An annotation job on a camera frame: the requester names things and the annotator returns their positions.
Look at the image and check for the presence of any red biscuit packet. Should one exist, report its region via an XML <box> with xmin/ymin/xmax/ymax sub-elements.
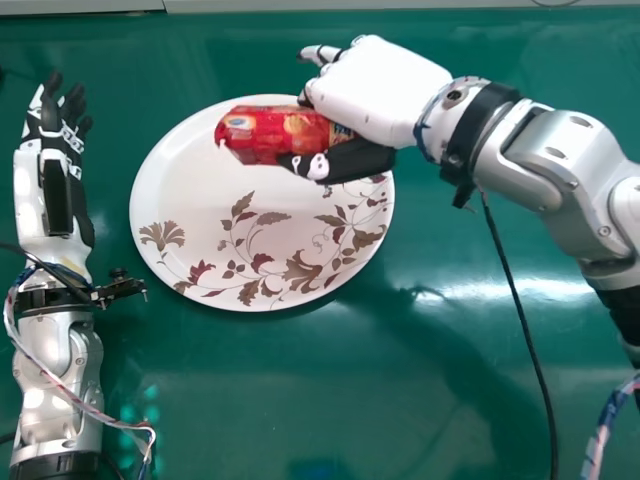
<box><xmin>213</xmin><ymin>103</ymin><xmax>362</xmax><ymax>167</ymax></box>

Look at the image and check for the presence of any thin black cable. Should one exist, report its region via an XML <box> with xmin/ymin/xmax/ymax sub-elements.
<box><xmin>0</xmin><ymin>240</ymin><xmax>39</xmax><ymax>265</ymax></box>

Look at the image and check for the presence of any grey cable duct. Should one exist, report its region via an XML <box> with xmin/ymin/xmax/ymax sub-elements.
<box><xmin>0</xmin><ymin>0</ymin><xmax>167</xmax><ymax>13</ymax></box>
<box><xmin>163</xmin><ymin>0</ymin><xmax>640</xmax><ymax>9</ymax></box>

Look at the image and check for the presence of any plate with brown leaf pattern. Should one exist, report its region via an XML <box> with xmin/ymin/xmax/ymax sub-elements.
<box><xmin>128</xmin><ymin>93</ymin><xmax>398</xmax><ymax>313</ymax></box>

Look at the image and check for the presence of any multicoloured wire bundle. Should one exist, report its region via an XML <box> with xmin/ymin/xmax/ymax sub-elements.
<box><xmin>578</xmin><ymin>368</ymin><xmax>640</xmax><ymax>480</ymax></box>
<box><xmin>3</xmin><ymin>287</ymin><xmax>158</xmax><ymax>479</ymax></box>

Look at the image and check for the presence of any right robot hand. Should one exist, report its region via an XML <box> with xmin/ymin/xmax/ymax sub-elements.
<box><xmin>276</xmin><ymin>33</ymin><xmax>525</xmax><ymax>210</ymax></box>

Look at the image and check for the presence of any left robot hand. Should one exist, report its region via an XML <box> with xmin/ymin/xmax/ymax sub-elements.
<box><xmin>10</xmin><ymin>71</ymin><xmax>97</xmax><ymax>315</ymax></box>

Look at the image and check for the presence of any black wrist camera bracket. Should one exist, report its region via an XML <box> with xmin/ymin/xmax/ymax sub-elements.
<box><xmin>91</xmin><ymin>267</ymin><xmax>150</xmax><ymax>312</ymax></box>

